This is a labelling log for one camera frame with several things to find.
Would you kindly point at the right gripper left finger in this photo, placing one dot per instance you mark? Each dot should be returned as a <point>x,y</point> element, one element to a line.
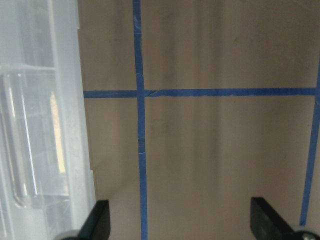
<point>98,223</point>

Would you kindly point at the clear plastic box lid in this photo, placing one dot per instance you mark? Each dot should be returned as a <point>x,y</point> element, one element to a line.
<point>46,184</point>

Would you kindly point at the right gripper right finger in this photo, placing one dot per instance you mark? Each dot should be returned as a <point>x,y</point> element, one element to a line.
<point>266,223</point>

